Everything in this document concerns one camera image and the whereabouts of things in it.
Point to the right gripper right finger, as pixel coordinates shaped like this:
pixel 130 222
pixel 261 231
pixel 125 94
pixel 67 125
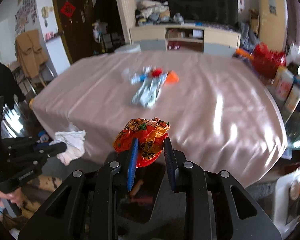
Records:
pixel 217 205

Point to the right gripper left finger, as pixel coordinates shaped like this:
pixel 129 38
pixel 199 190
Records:
pixel 84 205

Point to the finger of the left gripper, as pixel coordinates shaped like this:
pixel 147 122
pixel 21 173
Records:
pixel 52 148

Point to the white tissue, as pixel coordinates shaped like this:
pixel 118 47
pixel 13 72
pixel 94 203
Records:
pixel 74 140

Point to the orange foil wrapper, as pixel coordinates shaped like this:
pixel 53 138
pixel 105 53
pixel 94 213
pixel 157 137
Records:
pixel 150 133

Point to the silver foil wrapper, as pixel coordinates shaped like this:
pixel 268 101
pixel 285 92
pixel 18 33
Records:
pixel 148 93

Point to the orange candy tube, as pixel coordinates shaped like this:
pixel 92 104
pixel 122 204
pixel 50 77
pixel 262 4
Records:
pixel 136 188

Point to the red ornament ball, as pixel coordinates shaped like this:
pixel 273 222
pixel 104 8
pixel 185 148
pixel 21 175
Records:
pixel 156 72

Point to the person left hand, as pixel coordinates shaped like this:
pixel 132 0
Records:
pixel 14 197

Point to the tan hanging coat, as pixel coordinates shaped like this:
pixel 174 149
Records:
pixel 29 53

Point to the pink satin tablecloth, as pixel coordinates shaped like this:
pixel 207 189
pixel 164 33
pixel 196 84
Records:
pixel 221 115

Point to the white cylindrical stool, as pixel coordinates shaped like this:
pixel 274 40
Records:
pixel 129 48

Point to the orange paper piece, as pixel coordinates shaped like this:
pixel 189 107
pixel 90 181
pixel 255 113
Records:
pixel 172 78

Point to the white orange-label bottle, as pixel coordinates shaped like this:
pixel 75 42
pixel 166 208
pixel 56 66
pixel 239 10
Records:
pixel 293 99

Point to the red diamond door sign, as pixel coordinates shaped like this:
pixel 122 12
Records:
pixel 68 9

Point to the white pink-label bottle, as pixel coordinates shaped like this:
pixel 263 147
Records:
pixel 284 84

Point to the dark wooden door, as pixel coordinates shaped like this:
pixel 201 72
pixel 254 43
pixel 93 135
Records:
pixel 76 32

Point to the red plastic basket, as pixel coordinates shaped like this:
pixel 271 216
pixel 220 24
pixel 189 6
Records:
pixel 266 62

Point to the beige TV cabinet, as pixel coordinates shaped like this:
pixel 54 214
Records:
pixel 186 37

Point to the pile of clothes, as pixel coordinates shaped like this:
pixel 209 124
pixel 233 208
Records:
pixel 152 12

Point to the black television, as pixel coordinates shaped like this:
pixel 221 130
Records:
pixel 212 11

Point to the beige standing air conditioner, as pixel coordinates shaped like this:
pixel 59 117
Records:
pixel 273 23

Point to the orange handle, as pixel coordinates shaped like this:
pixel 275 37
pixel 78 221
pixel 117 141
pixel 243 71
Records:
pixel 241 52

